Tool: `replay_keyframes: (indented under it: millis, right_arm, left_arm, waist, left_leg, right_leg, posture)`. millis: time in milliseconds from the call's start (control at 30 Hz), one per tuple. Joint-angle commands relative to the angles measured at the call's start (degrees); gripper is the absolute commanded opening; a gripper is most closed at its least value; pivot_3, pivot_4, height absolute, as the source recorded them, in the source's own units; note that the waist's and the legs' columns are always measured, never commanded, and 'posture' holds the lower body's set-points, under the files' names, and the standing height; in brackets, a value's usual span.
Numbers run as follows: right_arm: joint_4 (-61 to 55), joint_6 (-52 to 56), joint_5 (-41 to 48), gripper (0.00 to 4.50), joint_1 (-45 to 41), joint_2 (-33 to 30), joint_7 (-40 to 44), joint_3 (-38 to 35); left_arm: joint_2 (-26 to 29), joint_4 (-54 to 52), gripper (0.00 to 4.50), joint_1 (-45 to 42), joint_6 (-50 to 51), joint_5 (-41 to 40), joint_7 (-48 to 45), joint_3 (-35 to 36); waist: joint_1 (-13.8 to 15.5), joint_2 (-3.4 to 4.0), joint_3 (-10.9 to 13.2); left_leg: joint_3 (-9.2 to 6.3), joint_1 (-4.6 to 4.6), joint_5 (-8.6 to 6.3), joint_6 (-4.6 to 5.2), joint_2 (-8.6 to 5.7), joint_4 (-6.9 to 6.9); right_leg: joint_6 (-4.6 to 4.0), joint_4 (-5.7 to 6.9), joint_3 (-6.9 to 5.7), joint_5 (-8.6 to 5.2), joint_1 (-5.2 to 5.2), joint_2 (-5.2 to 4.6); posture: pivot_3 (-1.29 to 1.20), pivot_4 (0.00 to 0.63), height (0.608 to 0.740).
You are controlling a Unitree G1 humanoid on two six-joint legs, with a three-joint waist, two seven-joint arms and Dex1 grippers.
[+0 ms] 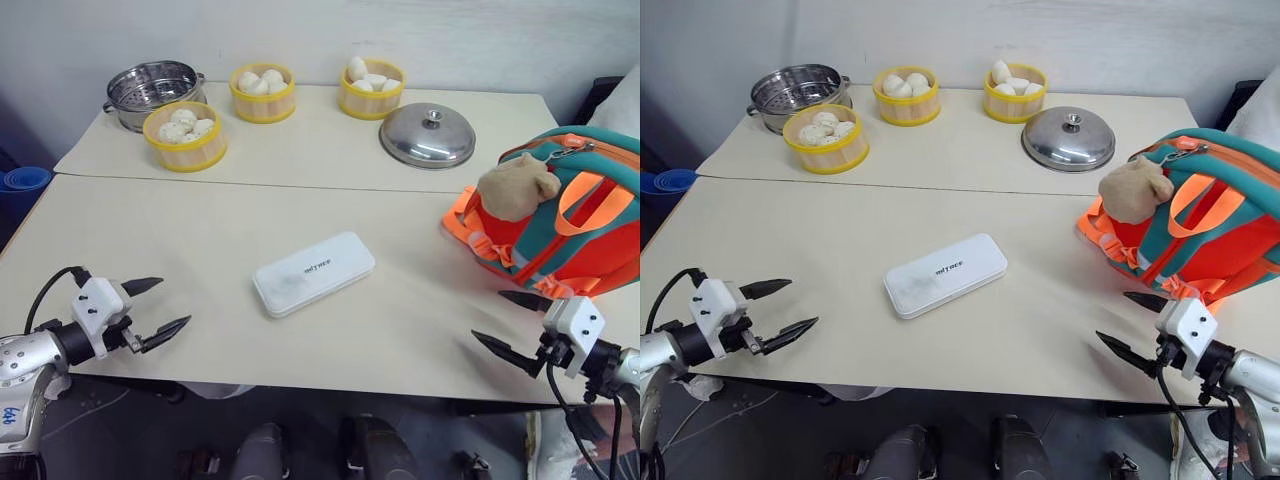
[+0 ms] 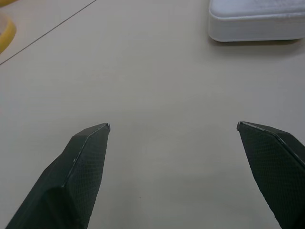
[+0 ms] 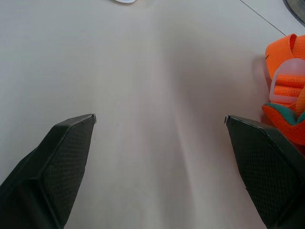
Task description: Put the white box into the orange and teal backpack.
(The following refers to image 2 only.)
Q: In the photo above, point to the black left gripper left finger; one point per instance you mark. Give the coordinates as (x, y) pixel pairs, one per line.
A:
(71, 181)

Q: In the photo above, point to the white plastic container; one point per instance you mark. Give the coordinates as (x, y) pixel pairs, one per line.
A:
(256, 22)

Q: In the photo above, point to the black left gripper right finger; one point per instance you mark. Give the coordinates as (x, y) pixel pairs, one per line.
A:
(278, 171)

